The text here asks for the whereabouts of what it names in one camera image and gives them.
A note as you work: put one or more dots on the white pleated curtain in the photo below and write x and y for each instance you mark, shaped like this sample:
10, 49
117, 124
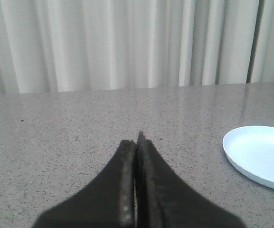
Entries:
81, 45

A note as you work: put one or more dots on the light blue round plate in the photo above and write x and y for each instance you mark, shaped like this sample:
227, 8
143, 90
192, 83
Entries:
250, 149

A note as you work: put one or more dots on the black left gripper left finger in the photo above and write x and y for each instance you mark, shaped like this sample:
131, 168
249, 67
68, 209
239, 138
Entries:
105, 202

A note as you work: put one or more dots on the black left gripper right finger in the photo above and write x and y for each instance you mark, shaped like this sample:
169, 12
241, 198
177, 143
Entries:
164, 200

